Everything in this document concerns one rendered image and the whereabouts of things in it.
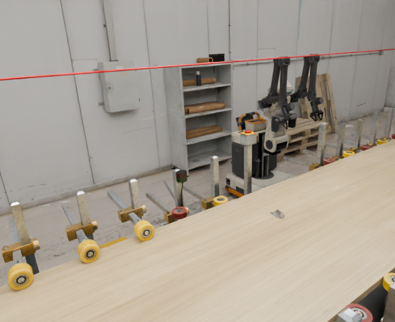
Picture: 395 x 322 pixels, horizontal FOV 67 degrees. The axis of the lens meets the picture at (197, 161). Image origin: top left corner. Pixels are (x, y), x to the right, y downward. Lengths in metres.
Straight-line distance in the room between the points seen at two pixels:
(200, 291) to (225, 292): 0.09
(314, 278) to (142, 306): 0.62
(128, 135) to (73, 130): 0.73
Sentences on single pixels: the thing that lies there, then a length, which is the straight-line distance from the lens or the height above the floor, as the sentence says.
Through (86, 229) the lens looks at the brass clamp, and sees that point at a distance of 1.51.
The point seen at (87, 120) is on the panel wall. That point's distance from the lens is 4.13.
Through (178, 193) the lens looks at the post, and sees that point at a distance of 1.65.
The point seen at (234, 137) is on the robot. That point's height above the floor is 0.77.
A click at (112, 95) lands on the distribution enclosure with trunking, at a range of 3.94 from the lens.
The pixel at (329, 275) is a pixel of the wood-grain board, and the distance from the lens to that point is 1.27.
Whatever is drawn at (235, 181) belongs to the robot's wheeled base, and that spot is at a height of 0.24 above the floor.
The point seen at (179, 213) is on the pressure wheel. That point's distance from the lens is 1.60.
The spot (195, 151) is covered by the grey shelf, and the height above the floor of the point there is 0.19.
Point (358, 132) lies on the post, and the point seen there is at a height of 1.00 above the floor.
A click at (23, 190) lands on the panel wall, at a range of 4.22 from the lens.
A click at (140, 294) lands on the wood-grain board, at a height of 0.90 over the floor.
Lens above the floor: 1.69
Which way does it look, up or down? 20 degrees down
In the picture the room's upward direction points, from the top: 3 degrees counter-clockwise
